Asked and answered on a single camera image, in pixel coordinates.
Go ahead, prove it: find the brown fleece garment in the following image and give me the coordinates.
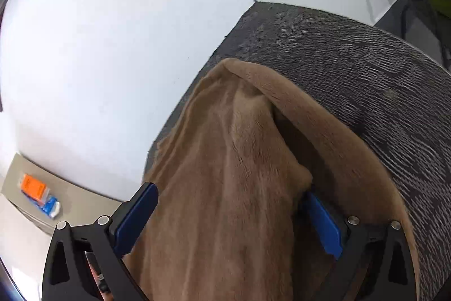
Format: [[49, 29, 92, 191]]
[[125, 59, 417, 300]]

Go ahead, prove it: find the black patterned table cloth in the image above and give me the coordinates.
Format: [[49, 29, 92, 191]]
[[147, 3, 450, 300]]

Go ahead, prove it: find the beige cabinet door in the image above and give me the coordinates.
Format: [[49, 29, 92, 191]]
[[1, 153, 120, 234]]

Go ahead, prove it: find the orange box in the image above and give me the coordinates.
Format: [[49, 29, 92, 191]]
[[20, 174, 48, 202]]

